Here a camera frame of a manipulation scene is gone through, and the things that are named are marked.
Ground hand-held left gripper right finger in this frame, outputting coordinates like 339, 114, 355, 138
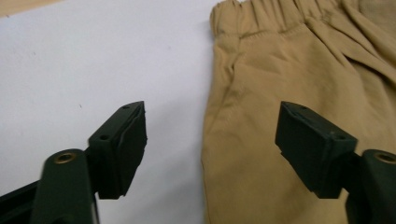
275, 101, 359, 200

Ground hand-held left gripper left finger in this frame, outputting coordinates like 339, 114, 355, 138
88, 100, 148, 200

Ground tan pants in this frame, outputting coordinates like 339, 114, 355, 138
200, 0, 396, 224

